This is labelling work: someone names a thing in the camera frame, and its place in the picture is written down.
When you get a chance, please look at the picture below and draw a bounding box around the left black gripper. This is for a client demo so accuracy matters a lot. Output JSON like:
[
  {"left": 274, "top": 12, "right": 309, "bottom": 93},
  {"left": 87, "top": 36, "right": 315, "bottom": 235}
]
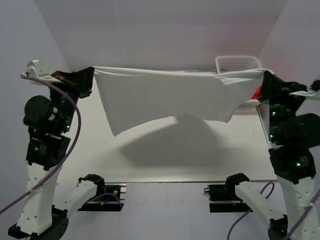
[{"left": 47, "top": 66, "right": 94, "bottom": 133}]

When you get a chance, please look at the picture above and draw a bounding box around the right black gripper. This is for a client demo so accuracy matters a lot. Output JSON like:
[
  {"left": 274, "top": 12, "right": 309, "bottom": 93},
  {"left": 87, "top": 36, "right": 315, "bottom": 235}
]
[{"left": 255, "top": 70, "right": 310, "bottom": 141}]

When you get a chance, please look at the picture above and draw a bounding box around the white t shirt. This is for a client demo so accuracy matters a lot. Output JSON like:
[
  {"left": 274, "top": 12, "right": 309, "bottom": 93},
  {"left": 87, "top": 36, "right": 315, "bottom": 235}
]
[{"left": 94, "top": 66, "right": 266, "bottom": 136}]

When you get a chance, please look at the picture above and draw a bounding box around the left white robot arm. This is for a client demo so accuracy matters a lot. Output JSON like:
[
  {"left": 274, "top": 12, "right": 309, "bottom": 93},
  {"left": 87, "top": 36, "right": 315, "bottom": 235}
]
[{"left": 8, "top": 67, "right": 106, "bottom": 240}]

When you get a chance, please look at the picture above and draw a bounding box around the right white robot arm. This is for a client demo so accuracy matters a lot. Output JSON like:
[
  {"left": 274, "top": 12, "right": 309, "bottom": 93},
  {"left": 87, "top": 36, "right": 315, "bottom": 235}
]
[{"left": 225, "top": 71, "right": 320, "bottom": 240}]

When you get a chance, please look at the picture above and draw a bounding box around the orange t shirt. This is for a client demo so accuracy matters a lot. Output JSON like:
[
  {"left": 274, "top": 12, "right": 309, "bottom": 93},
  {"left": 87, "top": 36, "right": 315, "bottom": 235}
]
[{"left": 251, "top": 86, "right": 262, "bottom": 100}]

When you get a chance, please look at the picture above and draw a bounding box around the white plastic basket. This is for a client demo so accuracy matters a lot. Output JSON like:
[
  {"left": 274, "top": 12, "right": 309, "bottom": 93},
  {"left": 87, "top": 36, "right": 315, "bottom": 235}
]
[{"left": 215, "top": 54, "right": 262, "bottom": 108}]

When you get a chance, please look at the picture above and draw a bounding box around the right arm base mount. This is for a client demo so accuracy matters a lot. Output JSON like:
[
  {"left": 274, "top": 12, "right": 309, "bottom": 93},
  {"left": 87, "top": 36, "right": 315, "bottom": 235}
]
[{"left": 203, "top": 184, "right": 250, "bottom": 213}]

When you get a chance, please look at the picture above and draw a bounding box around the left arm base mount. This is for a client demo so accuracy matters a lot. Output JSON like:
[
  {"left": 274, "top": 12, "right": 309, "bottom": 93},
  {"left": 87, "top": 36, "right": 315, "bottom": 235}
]
[{"left": 78, "top": 183, "right": 127, "bottom": 212}]

